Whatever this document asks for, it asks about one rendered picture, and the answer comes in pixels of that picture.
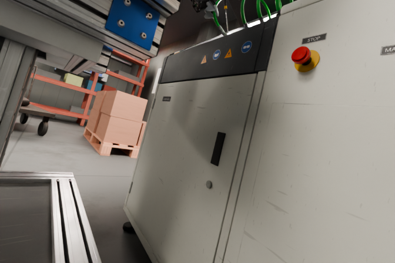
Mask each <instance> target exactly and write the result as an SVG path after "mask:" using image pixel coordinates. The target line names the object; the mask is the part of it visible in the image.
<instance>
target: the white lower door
mask: <svg viewBox="0 0 395 263"><path fill-rule="evenodd" d="M256 79H257V73H254V74H248V75H238V76H228V77H217V78H211V79H201V80H191V81H185V82H175V83H165V84H159V87H158V91H157V94H156V98H155V99H154V101H153V105H152V113H151V116H150V120H149V124H148V128H147V131H146V134H145V139H144V141H143V146H142V149H141V152H140V156H139V160H138V164H137V167H136V171H135V175H134V178H133V182H131V185H130V189H129V197H128V201H127V203H126V206H127V207H128V209H129V211H130V213H131V214H132V216H133V218H134V219H135V221H136V223H137V225H138V226H139V228H140V230H141V231H142V233H143V235H144V236H145V238H146V240H147V242H148V243H149V245H150V247H151V249H152V250H153V252H154V254H155V255H156V257H157V259H158V261H159V262H160V263H214V262H215V257H216V252H217V248H218V244H219V240H220V235H221V232H222V227H223V222H224V219H225V214H226V209H227V204H228V201H229V196H230V191H231V188H232V184H233V179H234V176H235V171H236V166H237V161H238V158H239V153H240V148H241V145H242V140H243V135H244V132H245V127H246V123H247V118H248V115H249V110H250V105H251V102H252V97H253V92H254V89H255V84H256Z"/></svg>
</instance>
